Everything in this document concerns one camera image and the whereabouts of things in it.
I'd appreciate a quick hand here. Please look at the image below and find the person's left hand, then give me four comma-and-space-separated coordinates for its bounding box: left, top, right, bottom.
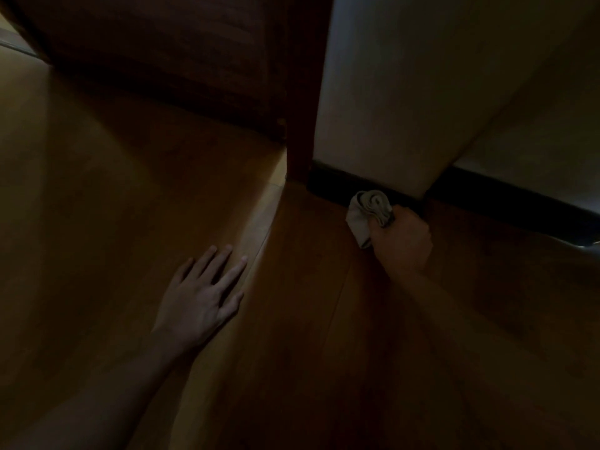
151, 244, 248, 357

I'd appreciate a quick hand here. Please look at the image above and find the person's right hand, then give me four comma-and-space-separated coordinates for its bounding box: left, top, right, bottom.
367, 204, 433, 277

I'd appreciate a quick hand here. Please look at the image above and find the grey cleaning cloth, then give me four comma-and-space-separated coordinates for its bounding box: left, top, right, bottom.
345, 189, 394, 251

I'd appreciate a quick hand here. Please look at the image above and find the black baseboard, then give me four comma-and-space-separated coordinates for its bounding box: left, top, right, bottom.
307, 159, 428, 220
425, 166, 600, 248

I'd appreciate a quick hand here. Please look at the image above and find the person's right forearm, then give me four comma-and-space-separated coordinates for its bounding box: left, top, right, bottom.
393, 269, 600, 450

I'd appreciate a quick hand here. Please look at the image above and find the person's left forearm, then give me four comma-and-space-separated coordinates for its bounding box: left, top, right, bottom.
9, 341, 188, 450

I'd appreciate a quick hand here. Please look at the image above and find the brown door with rose carving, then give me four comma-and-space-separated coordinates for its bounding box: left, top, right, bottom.
9, 0, 291, 141

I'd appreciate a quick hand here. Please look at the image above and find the wooden door frame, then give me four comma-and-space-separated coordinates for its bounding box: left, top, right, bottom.
283, 0, 336, 183

